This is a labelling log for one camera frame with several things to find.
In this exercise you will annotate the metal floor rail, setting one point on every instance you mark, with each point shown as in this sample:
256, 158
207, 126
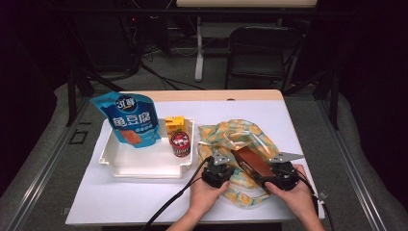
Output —
356, 179
41, 170

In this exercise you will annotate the person's right hand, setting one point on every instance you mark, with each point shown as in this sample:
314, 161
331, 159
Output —
301, 199

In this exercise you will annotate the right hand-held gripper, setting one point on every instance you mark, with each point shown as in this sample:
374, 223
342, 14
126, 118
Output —
285, 176

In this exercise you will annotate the fruit-print cloth bag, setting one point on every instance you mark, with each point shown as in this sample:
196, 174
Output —
231, 131

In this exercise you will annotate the red candy jar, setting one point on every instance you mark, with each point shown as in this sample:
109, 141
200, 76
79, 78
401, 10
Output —
180, 144

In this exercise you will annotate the yellow drink carton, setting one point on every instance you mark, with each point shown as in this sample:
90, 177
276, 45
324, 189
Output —
174, 123

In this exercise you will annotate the beige background table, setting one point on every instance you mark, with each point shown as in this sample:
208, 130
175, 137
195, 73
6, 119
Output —
247, 3

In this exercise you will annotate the white plastic bin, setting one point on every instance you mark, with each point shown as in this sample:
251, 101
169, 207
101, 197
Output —
144, 163

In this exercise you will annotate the white table leg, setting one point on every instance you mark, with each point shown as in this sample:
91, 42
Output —
199, 48

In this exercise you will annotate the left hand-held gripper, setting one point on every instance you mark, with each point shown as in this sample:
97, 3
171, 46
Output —
218, 174

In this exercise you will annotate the blue snack pouch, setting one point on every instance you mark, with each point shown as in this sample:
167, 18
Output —
134, 122

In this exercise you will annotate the person's left hand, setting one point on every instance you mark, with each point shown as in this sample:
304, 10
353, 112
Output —
205, 199

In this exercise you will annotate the black folding chair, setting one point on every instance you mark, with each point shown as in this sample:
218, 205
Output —
256, 48

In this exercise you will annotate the black metal stand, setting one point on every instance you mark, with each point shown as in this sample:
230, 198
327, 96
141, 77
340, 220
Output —
333, 96
72, 96

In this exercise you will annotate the white table sheet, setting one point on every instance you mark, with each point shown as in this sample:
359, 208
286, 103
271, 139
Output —
112, 199

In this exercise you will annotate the brown box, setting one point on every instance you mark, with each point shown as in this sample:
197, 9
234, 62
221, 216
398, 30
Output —
253, 162

